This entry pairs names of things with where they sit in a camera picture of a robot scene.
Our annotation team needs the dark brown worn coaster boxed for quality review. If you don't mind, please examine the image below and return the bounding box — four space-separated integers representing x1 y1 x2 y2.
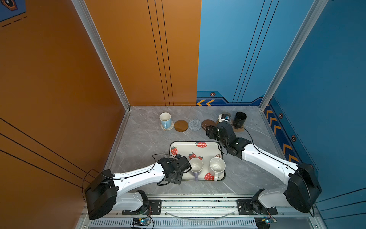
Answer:
202 119 216 131

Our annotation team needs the paw shaped wooden coaster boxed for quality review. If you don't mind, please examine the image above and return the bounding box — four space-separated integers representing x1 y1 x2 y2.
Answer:
232 124 245 133

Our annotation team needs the black mug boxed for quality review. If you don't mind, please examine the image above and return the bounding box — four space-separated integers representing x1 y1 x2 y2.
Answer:
232 112 247 129

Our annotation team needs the blue grey woven coaster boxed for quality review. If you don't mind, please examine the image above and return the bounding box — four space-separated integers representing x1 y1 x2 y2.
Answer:
188 119 202 131

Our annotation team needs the light brown wooden coaster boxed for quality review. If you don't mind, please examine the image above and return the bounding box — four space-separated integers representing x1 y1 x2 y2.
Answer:
174 120 189 132

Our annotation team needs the light blue mug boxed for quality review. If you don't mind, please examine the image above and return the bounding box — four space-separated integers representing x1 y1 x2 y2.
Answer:
159 112 172 128

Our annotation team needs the grey mug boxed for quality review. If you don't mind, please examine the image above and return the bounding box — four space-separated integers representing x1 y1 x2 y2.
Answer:
220 112 231 119

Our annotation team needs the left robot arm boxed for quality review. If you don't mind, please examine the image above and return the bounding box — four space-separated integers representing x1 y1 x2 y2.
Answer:
84 155 192 220

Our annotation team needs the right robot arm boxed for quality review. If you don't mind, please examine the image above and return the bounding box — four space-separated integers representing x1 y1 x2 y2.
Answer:
206 121 322 214

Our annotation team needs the left green circuit board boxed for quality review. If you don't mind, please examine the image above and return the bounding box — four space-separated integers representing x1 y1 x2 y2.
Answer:
131 218 153 229

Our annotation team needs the green circuit board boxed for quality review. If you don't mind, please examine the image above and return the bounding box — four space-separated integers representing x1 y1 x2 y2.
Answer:
131 218 153 229
255 218 277 229

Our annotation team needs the right green circuit board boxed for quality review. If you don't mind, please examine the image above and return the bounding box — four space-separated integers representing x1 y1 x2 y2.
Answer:
255 218 277 229

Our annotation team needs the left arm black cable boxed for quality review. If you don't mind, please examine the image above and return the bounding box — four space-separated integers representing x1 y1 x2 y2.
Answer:
81 153 178 201

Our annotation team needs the white purple handled mug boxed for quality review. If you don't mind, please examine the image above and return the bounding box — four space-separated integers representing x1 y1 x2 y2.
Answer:
189 157 204 181

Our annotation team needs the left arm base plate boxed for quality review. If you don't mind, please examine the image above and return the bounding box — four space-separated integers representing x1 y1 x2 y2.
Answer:
122 199 162 216

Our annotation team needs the aluminium front rail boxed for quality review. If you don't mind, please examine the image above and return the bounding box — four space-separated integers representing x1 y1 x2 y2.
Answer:
148 195 320 219

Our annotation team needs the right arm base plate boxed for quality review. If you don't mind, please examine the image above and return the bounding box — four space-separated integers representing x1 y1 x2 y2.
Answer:
236 199 278 215

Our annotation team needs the right aluminium corner post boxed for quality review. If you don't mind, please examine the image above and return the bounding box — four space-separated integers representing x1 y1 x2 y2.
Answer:
259 0 328 112

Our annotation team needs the aluminium corner post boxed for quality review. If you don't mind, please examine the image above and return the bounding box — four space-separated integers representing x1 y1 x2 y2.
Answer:
259 0 328 112
72 0 131 112

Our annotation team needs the left aluminium corner post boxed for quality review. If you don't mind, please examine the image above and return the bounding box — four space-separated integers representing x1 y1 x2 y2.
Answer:
72 0 131 112

